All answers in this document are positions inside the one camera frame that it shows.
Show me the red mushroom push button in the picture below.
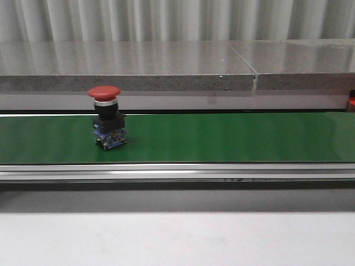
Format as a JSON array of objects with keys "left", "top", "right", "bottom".
[{"left": 88, "top": 85, "right": 126, "bottom": 151}]

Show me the grey stone slab left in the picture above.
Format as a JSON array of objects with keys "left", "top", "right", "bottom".
[{"left": 1, "top": 41, "right": 254, "bottom": 93}]

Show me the grey stone slab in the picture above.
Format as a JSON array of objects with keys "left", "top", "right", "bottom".
[
  {"left": 1, "top": 41, "right": 254, "bottom": 93},
  {"left": 229, "top": 39, "right": 354, "bottom": 92}
]

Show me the grey stone slab right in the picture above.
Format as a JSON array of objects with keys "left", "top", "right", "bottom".
[{"left": 229, "top": 39, "right": 354, "bottom": 92}]

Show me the green conveyor belt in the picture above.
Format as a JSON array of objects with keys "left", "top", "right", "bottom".
[{"left": 1, "top": 112, "right": 354, "bottom": 164}]

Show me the red plastic tray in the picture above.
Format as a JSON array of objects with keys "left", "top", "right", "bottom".
[{"left": 347, "top": 90, "right": 355, "bottom": 112}]

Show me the white pleated curtain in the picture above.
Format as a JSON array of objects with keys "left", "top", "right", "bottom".
[{"left": 1, "top": 1, "right": 354, "bottom": 42}]

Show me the aluminium conveyor frame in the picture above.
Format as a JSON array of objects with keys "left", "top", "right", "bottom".
[{"left": 1, "top": 163, "right": 354, "bottom": 184}]

